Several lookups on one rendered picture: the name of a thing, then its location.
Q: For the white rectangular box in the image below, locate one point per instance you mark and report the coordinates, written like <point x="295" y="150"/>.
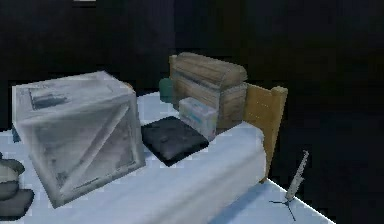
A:
<point x="198" y="116"/>

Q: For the brown wooden chest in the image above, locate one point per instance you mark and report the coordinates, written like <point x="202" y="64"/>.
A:
<point x="208" y="85"/>

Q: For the black pillow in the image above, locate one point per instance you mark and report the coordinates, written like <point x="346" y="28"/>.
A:
<point x="171" y="138"/>

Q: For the green round object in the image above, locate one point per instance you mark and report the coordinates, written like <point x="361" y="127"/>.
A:
<point x="165" y="90"/>

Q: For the bed with white sheet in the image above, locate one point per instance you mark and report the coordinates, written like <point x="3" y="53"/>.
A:
<point x="200" y="173"/>

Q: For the grey wooden crate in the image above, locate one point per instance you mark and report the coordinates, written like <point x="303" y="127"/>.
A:
<point x="80" y="133"/>

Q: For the grey stick on black stand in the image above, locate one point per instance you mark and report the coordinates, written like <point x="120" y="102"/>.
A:
<point x="296" y="181"/>

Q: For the grey and white lumpy object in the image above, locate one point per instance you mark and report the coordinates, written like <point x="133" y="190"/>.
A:
<point x="11" y="190"/>

